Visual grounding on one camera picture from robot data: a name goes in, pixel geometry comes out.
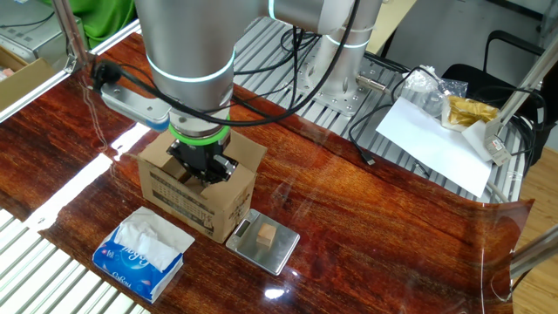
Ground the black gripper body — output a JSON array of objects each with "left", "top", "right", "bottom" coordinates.
[{"left": 172, "top": 139, "right": 229, "bottom": 176}]

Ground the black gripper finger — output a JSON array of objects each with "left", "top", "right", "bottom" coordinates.
[
  {"left": 165, "top": 146, "right": 205, "bottom": 185},
  {"left": 201, "top": 154, "right": 240, "bottom": 188}
]

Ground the brown cardboard box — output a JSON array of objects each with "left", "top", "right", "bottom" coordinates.
[{"left": 137, "top": 128, "right": 269, "bottom": 244}]

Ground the open cardboard storage box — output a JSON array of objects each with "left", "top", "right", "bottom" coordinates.
[{"left": 0, "top": 45, "right": 58, "bottom": 113}]

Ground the small wooden cube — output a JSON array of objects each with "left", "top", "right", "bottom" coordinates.
[{"left": 255, "top": 222, "right": 277, "bottom": 248}]

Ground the silver digital kitchen scale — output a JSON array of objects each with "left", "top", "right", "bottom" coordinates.
[{"left": 225, "top": 208, "right": 302, "bottom": 276}]

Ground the blue tissue pack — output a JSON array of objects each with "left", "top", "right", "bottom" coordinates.
[{"left": 92, "top": 206, "right": 196, "bottom": 304}]

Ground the wood grain table mat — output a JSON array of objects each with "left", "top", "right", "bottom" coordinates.
[
  {"left": 38, "top": 82, "right": 535, "bottom": 314},
  {"left": 0, "top": 32, "right": 171, "bottom": 223}
]

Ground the green cloth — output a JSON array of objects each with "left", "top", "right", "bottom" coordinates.
[{"left": 41, "top": 0, "right": 137, "bottom": 49}]

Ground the grey metal machine case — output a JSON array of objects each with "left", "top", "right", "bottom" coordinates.
[{"left": 0, "top": 0, "right": 86, "bottom": 66}]

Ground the white paper sheet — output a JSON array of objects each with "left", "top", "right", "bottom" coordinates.
[{"left": 375, "top": 95, "right": 493, "bottom": 199}]

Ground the clear plastic bag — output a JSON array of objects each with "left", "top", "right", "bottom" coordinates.
[{"left": 399, "top": 65, "right": 470, "bottom": 119}]

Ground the beige panel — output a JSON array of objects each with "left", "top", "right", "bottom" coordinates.
[{"left": 373, "top": 0, "right": 419, "bottom": 56}]

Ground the yellow snack packet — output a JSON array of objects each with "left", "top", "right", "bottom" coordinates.
[{"left": 440, "top": 94, "right": 500, "bottom": 133}]

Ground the black chair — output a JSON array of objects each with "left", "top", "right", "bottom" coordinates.
[{"left": 439, "top": 28, "right": 558, "bottom": 162}]

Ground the white labelled adapter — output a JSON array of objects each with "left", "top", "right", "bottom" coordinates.
[{"left": 482, "top": 117, "right": 514, "bottom": 167}]

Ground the green flange ring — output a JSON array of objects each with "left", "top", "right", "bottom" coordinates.
[{"left": 167, "top": 113, "right": 232, "bottom": 147}]

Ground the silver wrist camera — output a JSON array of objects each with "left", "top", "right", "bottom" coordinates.
[{"left": 99, "top": 82, "right": 172, "bottom": 133}]

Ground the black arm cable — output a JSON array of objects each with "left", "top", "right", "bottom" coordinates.
[{"left": 89, "top": 0, "right": 363, "bottom": 128}]

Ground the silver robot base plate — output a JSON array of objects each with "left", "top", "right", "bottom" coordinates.
[{"left": 298, "top": 41, "right": 409, "bottom": 118}]

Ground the black USB cable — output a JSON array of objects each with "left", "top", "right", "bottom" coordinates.
[{"left": 347, "top": 65, "right": 441, "bottom": 167}]

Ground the aluminium table edge rail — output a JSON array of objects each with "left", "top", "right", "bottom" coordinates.
[{"left": 0, "top": 19, "right": 143, "bottom": 126}]

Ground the aluminium frame post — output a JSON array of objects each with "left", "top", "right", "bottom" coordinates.
[
  {"left": 490, "top": 41, "right": 558, "bottom": 132},
  {"left": 51, "top": 0, "right": 91, "bottom": 73},
  {"left": 508, "top": 235, "right": 558, "bottom": 281}
]

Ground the black cable bundle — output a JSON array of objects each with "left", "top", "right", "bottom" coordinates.
[{"left": 473, "top": 85, "right": 548, "bottom": 175}]

